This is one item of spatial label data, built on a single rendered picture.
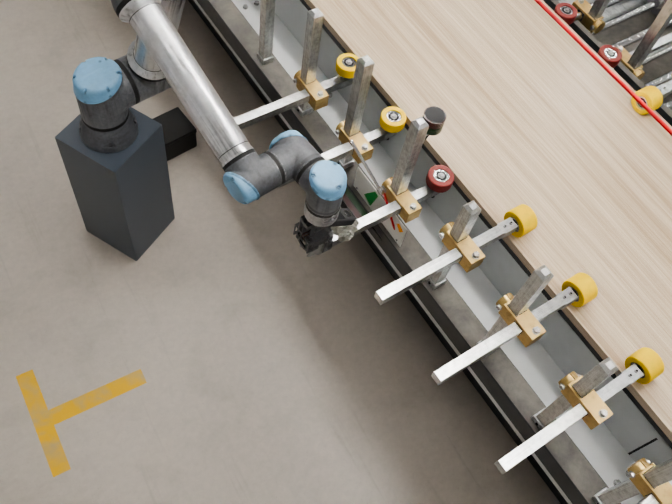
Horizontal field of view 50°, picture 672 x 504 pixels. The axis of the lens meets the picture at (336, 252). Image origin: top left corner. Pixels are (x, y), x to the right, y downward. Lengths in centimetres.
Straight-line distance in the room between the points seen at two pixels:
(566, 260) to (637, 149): 52
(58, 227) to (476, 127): 171
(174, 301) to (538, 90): 154
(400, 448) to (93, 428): 109
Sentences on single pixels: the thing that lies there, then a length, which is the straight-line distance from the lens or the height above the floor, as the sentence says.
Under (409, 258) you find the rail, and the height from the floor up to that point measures 70.
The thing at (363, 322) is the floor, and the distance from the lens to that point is 287.
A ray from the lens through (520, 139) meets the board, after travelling 233.
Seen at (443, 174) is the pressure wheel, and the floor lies 91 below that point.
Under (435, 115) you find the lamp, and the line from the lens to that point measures 193.
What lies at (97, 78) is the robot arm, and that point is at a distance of 237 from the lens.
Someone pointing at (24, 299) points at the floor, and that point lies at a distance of 298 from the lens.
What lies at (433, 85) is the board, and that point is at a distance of 238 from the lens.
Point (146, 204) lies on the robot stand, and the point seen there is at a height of 28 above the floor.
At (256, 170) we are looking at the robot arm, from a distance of 173.
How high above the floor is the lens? 258
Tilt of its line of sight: 59 degrees down
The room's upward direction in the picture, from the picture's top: 13 degrees clockwise
